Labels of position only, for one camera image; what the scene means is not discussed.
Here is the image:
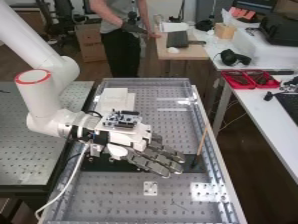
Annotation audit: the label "person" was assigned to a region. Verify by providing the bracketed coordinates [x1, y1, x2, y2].
[89, 0, 164, 79]

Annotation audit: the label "black headphones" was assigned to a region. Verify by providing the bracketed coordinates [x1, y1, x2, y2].
[218, 48, 253, 67]

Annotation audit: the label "white cable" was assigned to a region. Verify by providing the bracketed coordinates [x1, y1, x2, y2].
[33, 145, 91, 224]

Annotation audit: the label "white desk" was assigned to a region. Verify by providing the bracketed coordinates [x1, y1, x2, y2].
[212, 74, 298, 185]
[192, 26, 298, 72]

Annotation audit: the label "small white box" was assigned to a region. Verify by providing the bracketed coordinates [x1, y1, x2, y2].
[95, 87, 137, 118]

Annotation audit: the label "black cable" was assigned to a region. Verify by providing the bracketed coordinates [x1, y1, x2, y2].
[84, 109, 104, 120]

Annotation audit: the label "thin stick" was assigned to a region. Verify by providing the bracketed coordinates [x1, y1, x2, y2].
[193, 123, 210, 169]

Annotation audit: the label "black plate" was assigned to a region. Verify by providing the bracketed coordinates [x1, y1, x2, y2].
[81, 153, 209, 174]

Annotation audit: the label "wooden desk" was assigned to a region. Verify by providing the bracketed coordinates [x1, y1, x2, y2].
[153, 29, 213, 79]

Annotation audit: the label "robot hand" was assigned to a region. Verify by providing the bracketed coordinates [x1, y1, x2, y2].
[103, 108, 186, 179]

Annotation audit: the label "small white plate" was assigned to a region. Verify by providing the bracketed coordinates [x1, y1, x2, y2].
[143, 181, 160, 197]

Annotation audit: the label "black box-shaped device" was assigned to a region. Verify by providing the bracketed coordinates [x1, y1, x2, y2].
[258, 12, 298, 47]

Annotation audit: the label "red tray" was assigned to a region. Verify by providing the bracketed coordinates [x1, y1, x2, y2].
[220, 69, 258, 90]
[245, 68, 282, 89]

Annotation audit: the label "clear box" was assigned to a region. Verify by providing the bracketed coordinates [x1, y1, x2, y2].
[39, 77, 249, 224]

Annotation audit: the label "small cardboard box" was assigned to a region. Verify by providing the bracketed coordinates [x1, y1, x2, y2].
[214, 22, 237, 41]

